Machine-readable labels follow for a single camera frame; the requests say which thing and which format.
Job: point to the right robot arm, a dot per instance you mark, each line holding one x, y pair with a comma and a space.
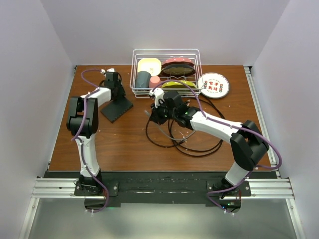
247, 143

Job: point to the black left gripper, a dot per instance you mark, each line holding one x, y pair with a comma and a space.
121, 92

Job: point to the yellow-green dotted plate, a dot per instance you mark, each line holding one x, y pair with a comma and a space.
179, 84

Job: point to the red dotted plate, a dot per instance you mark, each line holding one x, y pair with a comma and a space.
177, 60

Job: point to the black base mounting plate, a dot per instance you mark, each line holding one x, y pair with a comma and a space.
144, 180

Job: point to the white wire dish rack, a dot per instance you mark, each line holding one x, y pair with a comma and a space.
163, 54

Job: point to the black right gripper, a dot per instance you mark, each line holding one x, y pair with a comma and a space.
155, 116

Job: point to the cream square bowl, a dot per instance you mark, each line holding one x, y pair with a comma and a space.
150, 65

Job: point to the white round printed plate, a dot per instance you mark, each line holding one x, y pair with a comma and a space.
213, 85

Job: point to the aluminium front rail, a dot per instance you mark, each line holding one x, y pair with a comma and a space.
251, 188

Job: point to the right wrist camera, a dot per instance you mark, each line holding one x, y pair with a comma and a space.
157, 94

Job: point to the black network switch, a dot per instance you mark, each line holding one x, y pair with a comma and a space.
116, 109

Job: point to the pink cup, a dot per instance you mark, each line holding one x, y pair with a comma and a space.
154, 80

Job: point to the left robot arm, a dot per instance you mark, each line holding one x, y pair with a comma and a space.
108, 98

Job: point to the grey-blue mug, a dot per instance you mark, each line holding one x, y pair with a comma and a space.
142, 79

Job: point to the black flat cable teal band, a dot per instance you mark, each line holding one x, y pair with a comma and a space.
180, 145

